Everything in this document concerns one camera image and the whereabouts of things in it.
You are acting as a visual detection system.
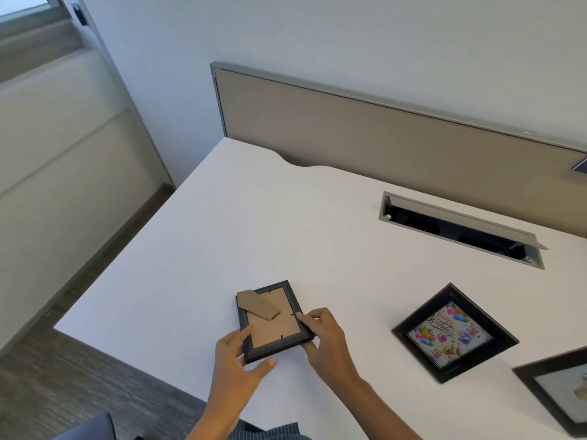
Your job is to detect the person's right hand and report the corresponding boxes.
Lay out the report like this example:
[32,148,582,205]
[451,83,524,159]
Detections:
[296,308,363,386]

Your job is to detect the person's left hand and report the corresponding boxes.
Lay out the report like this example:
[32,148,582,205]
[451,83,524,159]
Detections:
[207,324,278,416]

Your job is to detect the black frame with cardboard back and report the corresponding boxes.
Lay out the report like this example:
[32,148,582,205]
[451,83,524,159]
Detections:
[236,280,316,365]

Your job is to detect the person's right forearm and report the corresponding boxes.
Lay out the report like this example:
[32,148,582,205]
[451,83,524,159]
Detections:
[338,376,423,440]

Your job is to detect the person's left forearm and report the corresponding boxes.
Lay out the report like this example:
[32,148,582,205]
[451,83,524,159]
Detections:
[184,398,246,440]

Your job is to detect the striped grey clothing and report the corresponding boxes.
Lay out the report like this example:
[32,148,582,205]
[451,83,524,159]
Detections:
[238,420,313,440]

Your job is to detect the beige desk divider panel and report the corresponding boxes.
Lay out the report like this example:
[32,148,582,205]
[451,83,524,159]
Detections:
[210,61,587,241]

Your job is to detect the black frame with balloon picture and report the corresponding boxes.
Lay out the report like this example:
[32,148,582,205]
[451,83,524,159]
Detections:
[391,282,520,384]

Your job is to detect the grey desk cable tray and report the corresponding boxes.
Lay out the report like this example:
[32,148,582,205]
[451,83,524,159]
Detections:
[378,191,549,271]

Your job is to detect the black frame with pale picture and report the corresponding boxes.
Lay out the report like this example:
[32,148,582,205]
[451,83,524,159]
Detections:
[512,346,587,438]

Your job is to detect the window with grey frame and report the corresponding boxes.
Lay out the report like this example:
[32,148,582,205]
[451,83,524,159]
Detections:
[0,0,85,83]

